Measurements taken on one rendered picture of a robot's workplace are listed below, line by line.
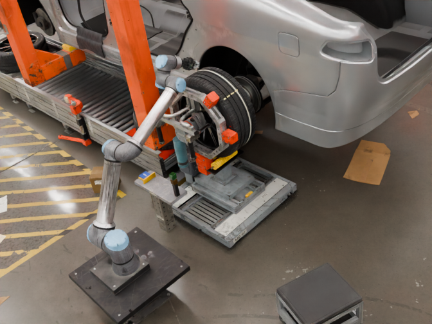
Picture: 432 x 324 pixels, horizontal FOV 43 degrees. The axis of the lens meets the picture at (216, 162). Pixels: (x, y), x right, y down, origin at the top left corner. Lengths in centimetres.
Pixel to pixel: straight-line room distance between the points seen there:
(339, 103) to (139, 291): 177
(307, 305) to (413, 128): 249
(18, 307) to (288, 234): 206
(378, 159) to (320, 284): 177
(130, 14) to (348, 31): 148
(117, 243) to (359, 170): 225
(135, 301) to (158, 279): 21
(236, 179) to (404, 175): 141
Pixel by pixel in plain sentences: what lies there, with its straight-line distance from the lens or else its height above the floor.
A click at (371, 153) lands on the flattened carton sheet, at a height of 1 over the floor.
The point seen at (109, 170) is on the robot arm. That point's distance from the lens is 359.
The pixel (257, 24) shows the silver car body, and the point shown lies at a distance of 372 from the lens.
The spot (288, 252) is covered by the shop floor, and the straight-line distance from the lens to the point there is 415.
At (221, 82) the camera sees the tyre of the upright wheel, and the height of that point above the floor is 115.
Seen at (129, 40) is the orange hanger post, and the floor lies 148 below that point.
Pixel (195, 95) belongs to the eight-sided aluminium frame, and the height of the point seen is 112.
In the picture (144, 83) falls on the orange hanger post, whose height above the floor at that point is 112.
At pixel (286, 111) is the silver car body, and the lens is 389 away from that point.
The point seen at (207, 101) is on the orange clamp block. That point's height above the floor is 112.
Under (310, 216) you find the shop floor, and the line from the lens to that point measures 441.
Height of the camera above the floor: 305
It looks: 37 degrees down
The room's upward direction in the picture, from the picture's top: 9 degrees counter-clockwise
